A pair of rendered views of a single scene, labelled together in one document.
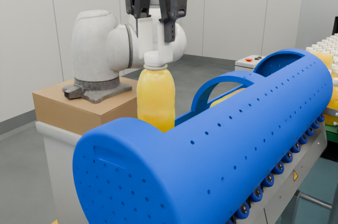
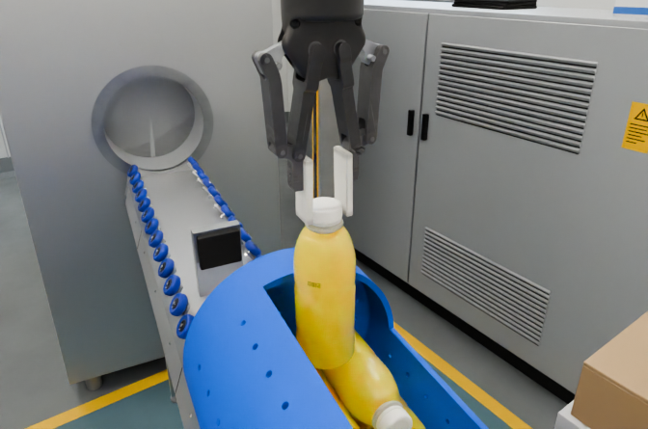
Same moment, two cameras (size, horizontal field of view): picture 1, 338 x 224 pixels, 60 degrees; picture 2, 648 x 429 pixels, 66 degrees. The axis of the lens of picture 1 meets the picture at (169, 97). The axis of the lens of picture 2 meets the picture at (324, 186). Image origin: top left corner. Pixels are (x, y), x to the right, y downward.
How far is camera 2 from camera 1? 0.81 m
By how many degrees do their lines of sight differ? 103
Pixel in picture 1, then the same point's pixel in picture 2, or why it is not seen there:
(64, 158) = not seen: hidden behind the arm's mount
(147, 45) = (339, 191)
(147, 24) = (340, 160)
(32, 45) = not seen: outside the picture
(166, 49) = (299, 198)
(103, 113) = (593, 366)
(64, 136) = not seen: hidden behind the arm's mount
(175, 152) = (232, 301)
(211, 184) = (203, 369)
